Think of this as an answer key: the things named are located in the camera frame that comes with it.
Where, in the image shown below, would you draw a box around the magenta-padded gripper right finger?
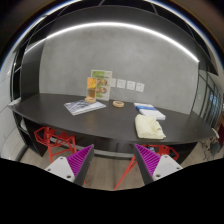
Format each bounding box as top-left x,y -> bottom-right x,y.
133,143 -> 184,186

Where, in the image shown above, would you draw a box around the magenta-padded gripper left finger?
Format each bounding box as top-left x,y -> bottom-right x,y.
44,143 -> 96,187

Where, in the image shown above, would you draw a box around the cream towel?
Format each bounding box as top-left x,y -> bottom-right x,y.
134,114 -> 167,140

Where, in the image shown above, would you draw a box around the red metal chair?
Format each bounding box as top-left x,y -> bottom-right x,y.
113,143 -> 181,191
33,126 -> 78,164

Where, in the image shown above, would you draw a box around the white book with blue band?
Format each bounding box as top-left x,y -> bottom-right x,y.
133,102 -> 167,121

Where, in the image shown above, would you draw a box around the grey patterned magazine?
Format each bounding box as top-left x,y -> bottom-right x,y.
63,99 -> 107,117

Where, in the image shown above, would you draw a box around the masking tape roll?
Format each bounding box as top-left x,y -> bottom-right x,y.
112,100 -> 125,108

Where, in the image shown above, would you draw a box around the small sign on wooden base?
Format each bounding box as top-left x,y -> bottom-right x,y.
84,76 -> 98,103

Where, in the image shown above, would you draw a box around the large acrylic sign stand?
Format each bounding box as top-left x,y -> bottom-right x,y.
90,69 -> 113,102

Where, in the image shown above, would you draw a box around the curved white light strip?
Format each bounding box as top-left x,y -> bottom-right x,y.
23,21 -> 201,64

